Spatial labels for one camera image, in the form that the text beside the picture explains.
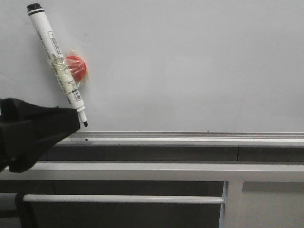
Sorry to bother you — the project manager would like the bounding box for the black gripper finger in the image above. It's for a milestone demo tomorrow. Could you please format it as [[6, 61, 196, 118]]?
[[0, 98, 80, 173]]

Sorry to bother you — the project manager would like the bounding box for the red round magnet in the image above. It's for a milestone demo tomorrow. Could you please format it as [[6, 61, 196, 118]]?
[[66, 55, 88, 82]]

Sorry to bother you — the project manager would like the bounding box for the white whiteboard marker black cap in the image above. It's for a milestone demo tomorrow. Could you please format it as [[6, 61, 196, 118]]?
[[27, 3, 88, 127]]

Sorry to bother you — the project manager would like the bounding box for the white metal whiteboard stand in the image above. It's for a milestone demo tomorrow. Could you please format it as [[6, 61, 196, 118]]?
[[0, 161, 304, 228]]

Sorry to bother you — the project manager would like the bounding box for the white whiteboard with aluminium frame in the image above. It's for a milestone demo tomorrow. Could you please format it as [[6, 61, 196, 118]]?
[[0, 0, 304, 148]]

